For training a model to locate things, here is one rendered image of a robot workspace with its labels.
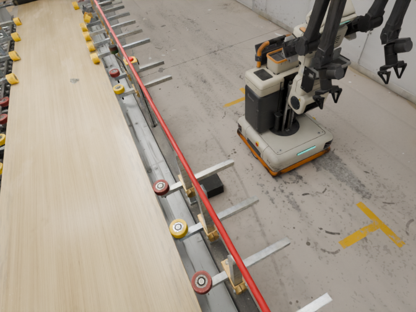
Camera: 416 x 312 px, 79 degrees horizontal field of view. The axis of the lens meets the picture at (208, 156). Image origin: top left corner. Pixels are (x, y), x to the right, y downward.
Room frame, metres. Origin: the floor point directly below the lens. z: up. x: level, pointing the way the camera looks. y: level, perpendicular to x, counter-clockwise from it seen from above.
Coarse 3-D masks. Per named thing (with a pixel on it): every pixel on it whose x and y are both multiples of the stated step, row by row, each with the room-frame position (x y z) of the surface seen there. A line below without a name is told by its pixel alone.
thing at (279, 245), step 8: (280, 240) 0.40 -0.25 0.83; (288, 240) 0.40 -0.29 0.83; (272, 248) 0.38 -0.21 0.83; (280, 248) 0.37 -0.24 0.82; (256, 256) 0.35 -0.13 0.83; (264, 256) 0.35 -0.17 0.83; (248, 264) 0.33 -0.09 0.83; (224, 272) 0.31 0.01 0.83; (216, 280) 0.29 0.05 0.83; (224, 280) 0.29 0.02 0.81
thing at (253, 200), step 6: (252, 198) 0.64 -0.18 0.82; (258, 198) 0.63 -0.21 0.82; (240, 204) 0.61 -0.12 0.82; (246, 204) 0.61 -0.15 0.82; (252, 204) 0.61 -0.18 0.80; (228, 210) 0.59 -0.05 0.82; (234, 210) 0.59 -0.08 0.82; (240, 210) 0.59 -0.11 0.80; (222, 216) 0.57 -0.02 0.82; (228, 216) 0.57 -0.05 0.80; (192, 228) 0.53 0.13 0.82; (198, 228) 0.53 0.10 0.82; (186, 234) 0.51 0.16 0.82; (192, 234) 0.51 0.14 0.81; (180, 240) 0.49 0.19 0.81
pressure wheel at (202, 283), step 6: (198, 276) 0.29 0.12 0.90; (204, 276) 0.29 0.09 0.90; (210, 276) 0.29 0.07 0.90; (192, 282) 0.27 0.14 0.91; (198, 282) 0.27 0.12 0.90; (204, 282) 0.27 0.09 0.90; (210, 282) 0.26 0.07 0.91; (198, 288) 0.25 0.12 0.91; (204, 288) 0.24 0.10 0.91; (210, 288) 0.25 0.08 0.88
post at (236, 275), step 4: (228, 256) 0.28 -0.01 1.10; (232, 256) 0.28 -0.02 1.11; (228, 260) 0.28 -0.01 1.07; (232, 260) 0.27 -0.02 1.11; (232, 264) 0.26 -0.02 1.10; (236, 264) 0.26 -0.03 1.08; (232, 268) 0.26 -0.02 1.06; (236, 268) 0.26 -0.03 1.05; (232, 272) 0.26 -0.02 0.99; (236, 272) 0.26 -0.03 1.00; (240, 272) 0.26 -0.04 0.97; (232, 276) 0.27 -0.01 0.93; (236, 276) 0.26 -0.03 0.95; (240, 276) 0.26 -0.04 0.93; (232, 280) 0.27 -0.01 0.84; (236, 280) 0.26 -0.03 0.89; (240, 280) 0.26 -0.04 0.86; (236, 284) 0.26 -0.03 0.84
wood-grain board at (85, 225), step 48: (48, 0) 4.12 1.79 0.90; (48, 48) 2.59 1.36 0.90; (96, 48) 2.41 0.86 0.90; (48, 96) 1.75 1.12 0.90; (96, 96) 1.64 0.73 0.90; (48, 144) 1.20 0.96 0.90; (96, 144) 1.13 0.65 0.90; (48, 192) 0.83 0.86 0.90; (96, 192) 0.78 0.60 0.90; (144, 192) 0.73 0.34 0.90; (0, 240) 0.60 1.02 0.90; (48, 240) 0.55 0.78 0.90; (96, 240) 0.52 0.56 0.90; (144, 240) 0.48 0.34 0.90; (0, 288) 0.38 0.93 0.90; (48, 288) 0.34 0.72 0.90; (96, 288) 0.31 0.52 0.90; (144, 288) 0.28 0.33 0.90; (192, 288) 0.25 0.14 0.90
